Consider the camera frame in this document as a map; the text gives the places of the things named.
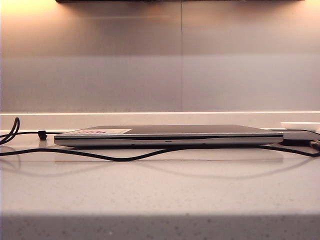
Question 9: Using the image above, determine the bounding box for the black charging cable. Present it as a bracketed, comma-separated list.
[0, 117, 320, 162]

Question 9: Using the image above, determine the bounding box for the black smartphone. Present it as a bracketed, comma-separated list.
[281, 129, 320, 147]

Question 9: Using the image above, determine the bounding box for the silver closed Dell laptop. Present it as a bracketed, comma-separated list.
[53, 124, 285, 148]

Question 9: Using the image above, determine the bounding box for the white paper sheet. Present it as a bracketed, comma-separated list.
[73, 128, 133, 135]

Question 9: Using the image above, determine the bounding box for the small white dish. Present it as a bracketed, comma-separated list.
[280, 121, 320, 131]

